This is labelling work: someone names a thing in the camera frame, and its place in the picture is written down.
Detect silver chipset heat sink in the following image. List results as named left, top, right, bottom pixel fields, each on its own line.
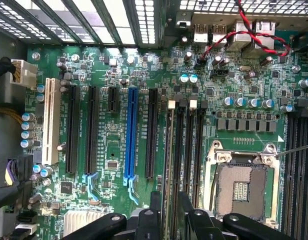
left=63, top=209, right=113, bottom=240

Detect small black plug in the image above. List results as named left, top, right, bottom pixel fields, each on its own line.
left=16, top=210, right=39, bottom=225

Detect grey power supply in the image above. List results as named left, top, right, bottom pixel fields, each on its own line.
left=0, top=27, right=29, bottom=186

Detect blue expansion slot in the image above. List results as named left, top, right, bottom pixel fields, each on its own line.
left=122, top=86, right=140, bottom=206

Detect open metal PC case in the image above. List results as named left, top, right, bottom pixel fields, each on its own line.
left=0, top=0, right=308, bottom=240

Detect CPU socket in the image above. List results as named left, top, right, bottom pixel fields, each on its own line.
left=204, top=139, right=282, bottom=231

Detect red black twisted wire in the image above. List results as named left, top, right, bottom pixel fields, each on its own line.
left=200, top=0, right=293, bottom=61

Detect yellow wire bundle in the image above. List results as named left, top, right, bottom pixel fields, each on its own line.
left=0, top=106, right=24, bottom=125

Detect green motherboard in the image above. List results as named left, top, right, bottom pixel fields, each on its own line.
left=25, top=44, right=308, bottom=240

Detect tall silver rear port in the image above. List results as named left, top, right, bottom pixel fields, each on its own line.
left=253, top=19, right=277, bottom=50
left=229, top=20, right=254, bottom=53

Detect short black expansion slot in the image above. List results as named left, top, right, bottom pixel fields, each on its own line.
left=107, top=85, right=120, bottom=114

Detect white expansion slot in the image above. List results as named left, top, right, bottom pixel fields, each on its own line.
left=41, top=77, right=62, bottom=166

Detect thin steel locking lever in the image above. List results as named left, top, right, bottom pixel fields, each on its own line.
left=275, top=143, right=308, bottom=159

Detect black sleeved power cable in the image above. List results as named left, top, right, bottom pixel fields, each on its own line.
left=0, top=56, right=17, bottom=81

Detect long black expansion slot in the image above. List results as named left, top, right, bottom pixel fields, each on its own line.
left=81, top=85, right=100, bottom=201
left=64, top=84, right=78, bottom=175
left=144, top=87, right=159, bottom=180

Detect black plug purple wires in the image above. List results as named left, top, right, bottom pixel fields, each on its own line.
left=5, top=153, right=34, bottom=188

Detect white power connector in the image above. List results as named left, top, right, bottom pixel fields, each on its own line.
left=9, top=58, right=39, bottom=90

